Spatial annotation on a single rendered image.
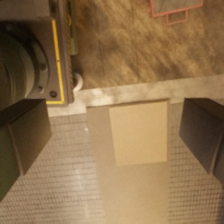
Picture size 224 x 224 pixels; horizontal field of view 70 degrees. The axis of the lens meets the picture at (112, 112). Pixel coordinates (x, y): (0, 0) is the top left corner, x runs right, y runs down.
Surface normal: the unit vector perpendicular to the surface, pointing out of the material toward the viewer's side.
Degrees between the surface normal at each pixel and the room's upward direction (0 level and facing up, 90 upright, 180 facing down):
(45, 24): 0
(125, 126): 0
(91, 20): 0
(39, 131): 90
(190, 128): 90
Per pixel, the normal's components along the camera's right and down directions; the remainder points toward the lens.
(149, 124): 0.00, 0.36
